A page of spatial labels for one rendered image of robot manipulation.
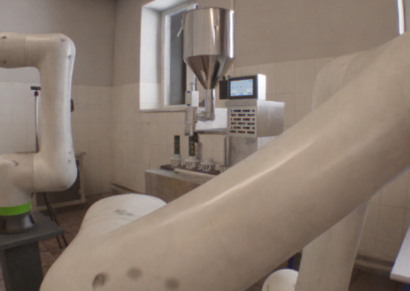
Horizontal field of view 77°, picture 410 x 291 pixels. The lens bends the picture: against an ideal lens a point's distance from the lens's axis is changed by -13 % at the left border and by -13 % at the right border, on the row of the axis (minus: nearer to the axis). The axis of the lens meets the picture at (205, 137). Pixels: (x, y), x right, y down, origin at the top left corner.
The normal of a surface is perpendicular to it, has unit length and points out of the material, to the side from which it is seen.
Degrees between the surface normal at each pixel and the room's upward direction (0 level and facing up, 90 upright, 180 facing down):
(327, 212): 104
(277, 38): 90
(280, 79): 90
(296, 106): 90
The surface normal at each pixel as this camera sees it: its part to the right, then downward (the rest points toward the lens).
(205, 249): -0.07, -0.29
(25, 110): 0.73, 0.05
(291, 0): -0.69, 0.05
